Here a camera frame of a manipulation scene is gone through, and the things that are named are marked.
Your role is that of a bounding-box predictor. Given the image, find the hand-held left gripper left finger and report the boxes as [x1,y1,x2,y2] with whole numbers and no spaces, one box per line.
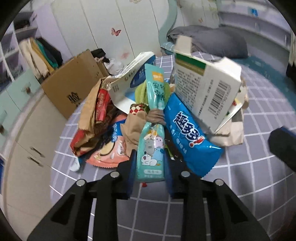
[27,149,137,241]

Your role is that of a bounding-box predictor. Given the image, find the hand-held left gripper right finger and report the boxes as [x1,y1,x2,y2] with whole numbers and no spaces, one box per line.
[163,153,271,241]

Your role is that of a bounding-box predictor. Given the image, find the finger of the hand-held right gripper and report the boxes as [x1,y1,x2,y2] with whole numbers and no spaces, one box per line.
[268,126,296,173]

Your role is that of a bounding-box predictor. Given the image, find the teal cartoon snack packet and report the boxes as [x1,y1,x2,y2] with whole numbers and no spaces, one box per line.
[135,64,166,183]

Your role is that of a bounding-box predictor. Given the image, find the green plush toy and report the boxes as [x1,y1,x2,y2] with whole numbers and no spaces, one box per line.
[135,81,151,107]

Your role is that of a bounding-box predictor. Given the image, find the white blue toothpaste box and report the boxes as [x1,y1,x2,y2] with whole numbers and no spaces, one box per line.
[108,52,156,114]

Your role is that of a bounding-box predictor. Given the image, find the pink snack packet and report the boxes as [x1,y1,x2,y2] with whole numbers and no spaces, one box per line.
[85,116,130,168]

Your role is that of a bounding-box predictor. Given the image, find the tan cloth bag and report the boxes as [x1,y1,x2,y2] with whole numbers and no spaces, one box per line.
[121,103,149,153]

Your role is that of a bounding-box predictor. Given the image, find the blue snack packet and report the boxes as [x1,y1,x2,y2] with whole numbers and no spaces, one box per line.
[163,93,225,179]

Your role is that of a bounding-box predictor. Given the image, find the dark brown snack wrapper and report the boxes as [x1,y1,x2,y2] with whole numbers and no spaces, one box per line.
[91,105,122,149]

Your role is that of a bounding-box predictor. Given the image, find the white paper scrap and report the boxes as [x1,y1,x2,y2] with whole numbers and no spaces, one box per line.
[70,158,85,173]

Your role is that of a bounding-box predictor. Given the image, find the grey checked bed sheet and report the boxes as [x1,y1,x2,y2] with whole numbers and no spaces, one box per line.
[50,54,296,241]

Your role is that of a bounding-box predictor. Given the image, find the brown knotted stocking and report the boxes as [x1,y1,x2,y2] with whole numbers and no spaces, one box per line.
[146,108,166,127]

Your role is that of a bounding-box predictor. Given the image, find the red snack wrapper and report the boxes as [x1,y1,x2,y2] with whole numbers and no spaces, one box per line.
[95,88,112,123]

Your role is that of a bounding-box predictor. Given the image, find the brown paper snack bag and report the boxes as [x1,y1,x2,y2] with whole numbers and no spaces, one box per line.
[70,78,109,158]

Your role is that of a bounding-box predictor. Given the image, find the teal bed sheet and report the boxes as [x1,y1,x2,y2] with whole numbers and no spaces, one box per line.
[240,56,290,95]

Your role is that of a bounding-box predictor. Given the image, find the white barcode carton box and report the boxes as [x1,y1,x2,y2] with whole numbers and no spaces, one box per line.
[172,35,242,135]

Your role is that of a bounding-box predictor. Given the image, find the beige cabinet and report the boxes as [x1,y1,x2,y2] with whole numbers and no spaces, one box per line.
[0,93,71,223]

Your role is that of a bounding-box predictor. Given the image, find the white crumpled cloth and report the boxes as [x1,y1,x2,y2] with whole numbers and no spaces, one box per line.
[105,58,126,76]

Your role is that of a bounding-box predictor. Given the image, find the large brown cardboard box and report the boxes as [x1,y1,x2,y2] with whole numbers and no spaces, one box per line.
[42,49,110,120]

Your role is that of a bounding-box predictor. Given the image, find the grey blanket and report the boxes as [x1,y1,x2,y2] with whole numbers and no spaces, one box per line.
[166,25,248,58]

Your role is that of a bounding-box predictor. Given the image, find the blue pillow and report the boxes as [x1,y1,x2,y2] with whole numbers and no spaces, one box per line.
[159,42,176,55]

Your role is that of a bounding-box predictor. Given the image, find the mint green drawer unit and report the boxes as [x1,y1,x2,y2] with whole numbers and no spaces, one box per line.
[0,67,42,145]

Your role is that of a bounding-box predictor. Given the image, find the black hanging garment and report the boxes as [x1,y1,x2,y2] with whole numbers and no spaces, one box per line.
[38,38,63,67]

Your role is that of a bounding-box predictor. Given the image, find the teal hanging garment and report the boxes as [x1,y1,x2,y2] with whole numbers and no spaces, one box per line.
[37,42,59,69]

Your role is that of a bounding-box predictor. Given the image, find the mustard hanging garment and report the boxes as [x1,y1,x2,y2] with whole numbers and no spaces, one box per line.
[29,38,55,75]

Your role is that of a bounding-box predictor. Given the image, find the mint green bed headboard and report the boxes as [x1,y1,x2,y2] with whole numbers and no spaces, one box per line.
[158,0,179,55]

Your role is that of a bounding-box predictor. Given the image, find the white wardrobe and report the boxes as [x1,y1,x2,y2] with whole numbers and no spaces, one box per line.
[51,0,185,77]

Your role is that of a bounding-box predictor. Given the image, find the open shelf unit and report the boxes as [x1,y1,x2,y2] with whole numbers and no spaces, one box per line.
[0,11,39,81]

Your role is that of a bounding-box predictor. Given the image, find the lavender wall shelves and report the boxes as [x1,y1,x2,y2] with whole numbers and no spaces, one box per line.
[217,5,292,49]

